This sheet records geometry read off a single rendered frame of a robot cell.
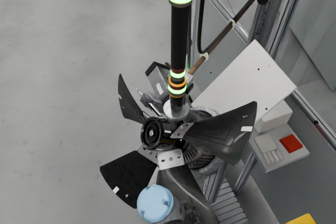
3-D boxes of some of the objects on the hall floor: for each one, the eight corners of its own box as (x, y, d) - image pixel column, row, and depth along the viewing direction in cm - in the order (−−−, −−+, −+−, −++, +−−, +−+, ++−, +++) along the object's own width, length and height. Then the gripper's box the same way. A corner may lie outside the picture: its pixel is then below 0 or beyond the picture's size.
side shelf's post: (236, 190, 214) (266, 129, 149) (239, 195, 212) (271, 135, 146) (231, 191, 213) (260, 131, 148) (234, 197, 211) (264, 138, 146)
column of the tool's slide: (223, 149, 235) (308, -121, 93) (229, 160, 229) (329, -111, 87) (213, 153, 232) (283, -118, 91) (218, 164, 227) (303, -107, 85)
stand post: (207, 194, 212) (237, 95, 122) (213, 206, 207) (248, 111, 116) (202, 196, 211) (228, 98, 121) (207, 208, 206) (239, 115, 115)
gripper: (196, 222, 70) (210, 233, 88) (182, 188, 75) (197, 204, 93) (165, 238, 70) (184, 245, 88) (152, 203, 76) (173, 216, 93)
